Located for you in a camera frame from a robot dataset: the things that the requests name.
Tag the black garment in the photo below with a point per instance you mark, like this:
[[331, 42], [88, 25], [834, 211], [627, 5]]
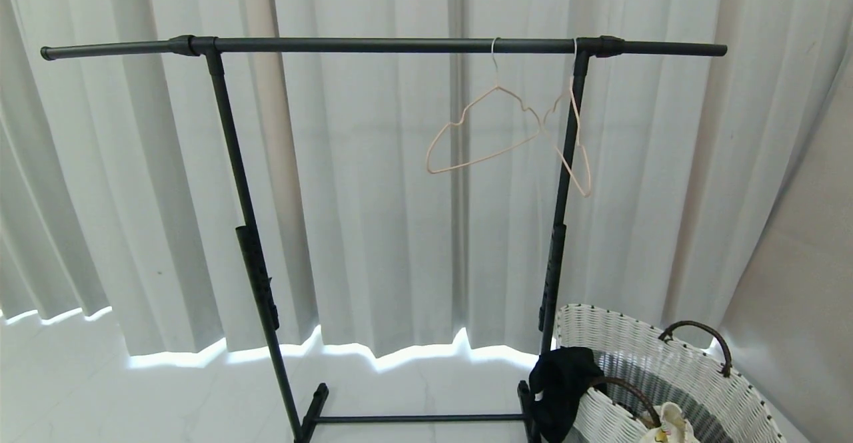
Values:
[[563, 390]]

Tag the black clothes rack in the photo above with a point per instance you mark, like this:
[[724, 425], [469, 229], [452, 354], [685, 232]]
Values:
[[373, 45]]

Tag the white laundry basket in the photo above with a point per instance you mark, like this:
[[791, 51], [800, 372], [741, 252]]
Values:
[[706, 390]]

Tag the pink clothes hanger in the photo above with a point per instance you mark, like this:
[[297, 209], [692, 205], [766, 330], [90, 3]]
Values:
[[486, 154], [588, 186]]

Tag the cream printed garment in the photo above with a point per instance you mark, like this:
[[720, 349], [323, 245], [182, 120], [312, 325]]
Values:
[[673, 426]]

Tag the white curtain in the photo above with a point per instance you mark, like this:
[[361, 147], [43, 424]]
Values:
[[373, 196]]

